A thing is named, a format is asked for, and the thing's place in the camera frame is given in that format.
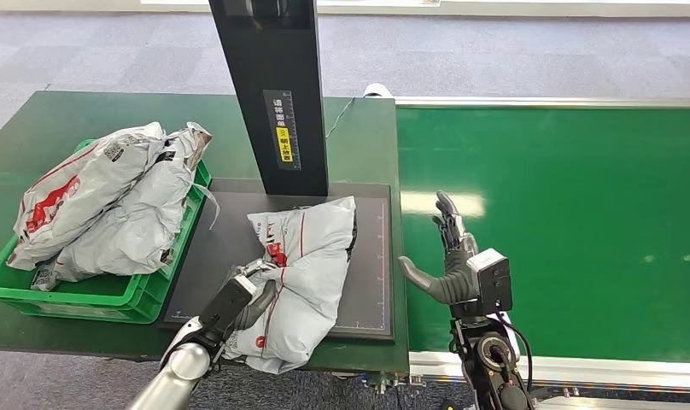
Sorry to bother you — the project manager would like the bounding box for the green plastic crate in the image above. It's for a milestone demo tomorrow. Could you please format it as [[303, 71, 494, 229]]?
[[0, 138, 213, 325]]

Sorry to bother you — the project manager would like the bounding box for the black yellow column label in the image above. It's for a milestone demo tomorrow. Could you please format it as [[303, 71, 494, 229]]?
[[262, 89, 302, 172]]

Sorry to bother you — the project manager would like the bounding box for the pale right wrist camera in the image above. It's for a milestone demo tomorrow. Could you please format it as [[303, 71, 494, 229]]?
[[466, 248, 514, 317]]

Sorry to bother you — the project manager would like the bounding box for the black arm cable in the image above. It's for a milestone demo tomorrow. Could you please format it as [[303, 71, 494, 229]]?
[[492, 313, 535, 393]]

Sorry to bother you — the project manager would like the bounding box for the thin grey cable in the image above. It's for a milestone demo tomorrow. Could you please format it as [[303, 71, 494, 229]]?
[[325, 97, 357, 140]]

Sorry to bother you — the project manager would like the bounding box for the dark grey scale platform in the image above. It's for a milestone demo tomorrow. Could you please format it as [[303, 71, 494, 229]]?
[[159, 178, 396, 343]]

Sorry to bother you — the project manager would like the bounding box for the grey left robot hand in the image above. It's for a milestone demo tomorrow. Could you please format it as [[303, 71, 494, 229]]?
[[225, 258, 281, 333]]

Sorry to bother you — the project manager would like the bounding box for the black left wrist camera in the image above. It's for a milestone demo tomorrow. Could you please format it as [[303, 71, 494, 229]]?
[[197, 275, 258, 342]]

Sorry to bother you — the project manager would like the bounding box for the white roller end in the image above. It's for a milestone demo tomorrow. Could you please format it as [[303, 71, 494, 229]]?
[[363, 82, 398, 101]]

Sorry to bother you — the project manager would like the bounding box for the green conveyor belt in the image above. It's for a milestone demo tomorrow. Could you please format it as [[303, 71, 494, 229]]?
[[395, 96, 690, 397]]

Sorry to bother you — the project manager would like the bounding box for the metal bracket with bolts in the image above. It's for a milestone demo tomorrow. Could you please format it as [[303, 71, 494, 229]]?
[[365, 372, 427, 396]]

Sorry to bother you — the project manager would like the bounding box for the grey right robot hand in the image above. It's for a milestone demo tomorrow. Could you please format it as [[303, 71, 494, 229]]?
[[397, 190, 482, 308]]

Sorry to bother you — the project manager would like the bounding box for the crumpled grey mailer package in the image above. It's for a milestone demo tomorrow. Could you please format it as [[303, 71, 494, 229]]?
[[31, 121, 222, 292]]

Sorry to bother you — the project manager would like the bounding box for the grey plastic mailer package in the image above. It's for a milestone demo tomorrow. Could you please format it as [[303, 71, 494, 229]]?
[[223, 196, 359, 376]]

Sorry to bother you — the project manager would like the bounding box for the grey mailer large red print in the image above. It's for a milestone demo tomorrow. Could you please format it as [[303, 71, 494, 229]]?
[[6, 121, 168, 272]]

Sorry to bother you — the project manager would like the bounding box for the black scanner column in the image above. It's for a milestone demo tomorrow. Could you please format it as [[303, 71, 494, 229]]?
[[208, 0, 330, 197]]

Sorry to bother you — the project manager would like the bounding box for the dark green table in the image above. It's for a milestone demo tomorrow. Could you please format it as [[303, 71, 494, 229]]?
[[0, 90, 411, 377]]

